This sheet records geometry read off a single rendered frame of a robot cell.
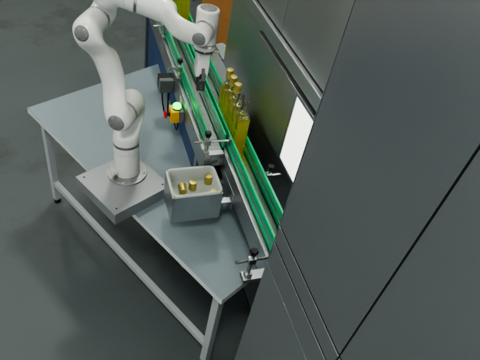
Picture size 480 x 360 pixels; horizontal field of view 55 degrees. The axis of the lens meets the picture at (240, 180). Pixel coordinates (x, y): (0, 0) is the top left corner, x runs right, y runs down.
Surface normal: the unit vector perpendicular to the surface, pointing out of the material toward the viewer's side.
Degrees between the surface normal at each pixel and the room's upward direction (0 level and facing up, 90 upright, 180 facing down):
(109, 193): 2
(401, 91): 90
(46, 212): 0
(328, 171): 90
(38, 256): 0
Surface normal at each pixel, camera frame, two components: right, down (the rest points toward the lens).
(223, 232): 0.16, -0.71
